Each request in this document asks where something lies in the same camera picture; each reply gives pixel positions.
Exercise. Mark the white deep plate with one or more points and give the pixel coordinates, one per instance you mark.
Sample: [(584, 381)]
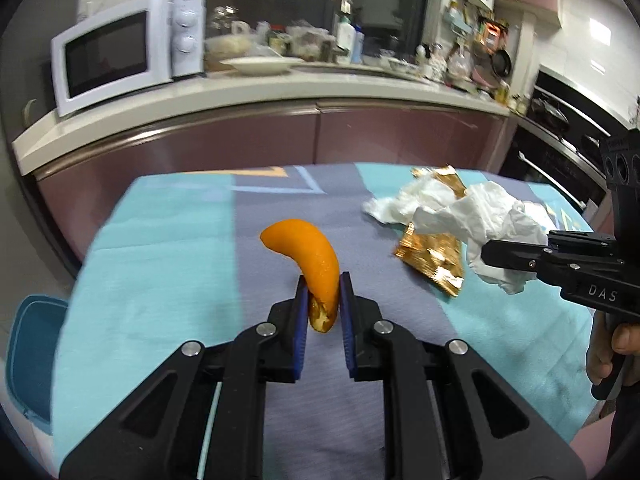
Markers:
[(260, 64)]

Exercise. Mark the white pump bottle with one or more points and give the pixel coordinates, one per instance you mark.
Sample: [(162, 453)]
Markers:
[(344, 40)]

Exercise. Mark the white microwave oven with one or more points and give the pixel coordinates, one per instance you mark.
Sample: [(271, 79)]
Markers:
[(105, 55)]

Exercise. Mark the blue plastic bin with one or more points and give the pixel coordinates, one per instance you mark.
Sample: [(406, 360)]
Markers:
[(35, 350)]

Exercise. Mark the black built-in oven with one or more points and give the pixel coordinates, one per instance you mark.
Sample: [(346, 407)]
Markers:
[(545, 165)]

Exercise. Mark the clear food container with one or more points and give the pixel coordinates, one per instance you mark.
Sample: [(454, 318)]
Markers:
[(227, 50)]

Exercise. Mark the blue bottle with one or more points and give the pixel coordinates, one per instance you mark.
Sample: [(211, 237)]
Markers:
[(358, 45)]

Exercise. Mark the gold foil wrapper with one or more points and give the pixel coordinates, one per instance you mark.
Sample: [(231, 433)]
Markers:
[(430, 255)]

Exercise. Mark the blue grey patterned tablecloth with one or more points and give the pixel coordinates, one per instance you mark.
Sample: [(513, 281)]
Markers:
[(175, 260)]

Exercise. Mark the black frying pan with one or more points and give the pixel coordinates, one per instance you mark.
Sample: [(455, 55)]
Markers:
[(500, 64)]

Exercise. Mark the orange peel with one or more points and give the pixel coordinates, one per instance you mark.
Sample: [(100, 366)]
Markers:
[(310, 255)]

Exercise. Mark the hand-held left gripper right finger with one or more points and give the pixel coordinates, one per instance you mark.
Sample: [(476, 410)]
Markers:
[(346, 325)]

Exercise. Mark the person's right hand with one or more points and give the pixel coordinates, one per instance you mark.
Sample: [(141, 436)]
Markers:
[(625, 342)]

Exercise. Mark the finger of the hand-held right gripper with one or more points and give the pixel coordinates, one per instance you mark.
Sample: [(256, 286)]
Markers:
[(515, 257), (580, 244)]

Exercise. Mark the black range hood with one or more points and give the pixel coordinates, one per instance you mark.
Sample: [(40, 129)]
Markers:
[(570, 95)]

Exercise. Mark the black pot with lid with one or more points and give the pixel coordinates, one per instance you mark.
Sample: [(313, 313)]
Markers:
[(547, 114)]

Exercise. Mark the pink base cabinet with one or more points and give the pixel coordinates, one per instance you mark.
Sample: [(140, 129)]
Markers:
[(225, 145)]

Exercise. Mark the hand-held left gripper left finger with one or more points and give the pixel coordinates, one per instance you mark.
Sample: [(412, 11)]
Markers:
[(300, 330)]

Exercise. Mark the steel kitchen faucet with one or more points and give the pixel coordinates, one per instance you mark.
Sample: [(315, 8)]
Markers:
[(342, 0)]

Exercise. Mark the white tissue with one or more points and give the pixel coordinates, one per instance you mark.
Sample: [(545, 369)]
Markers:
[(490, 215), (395, 205)]

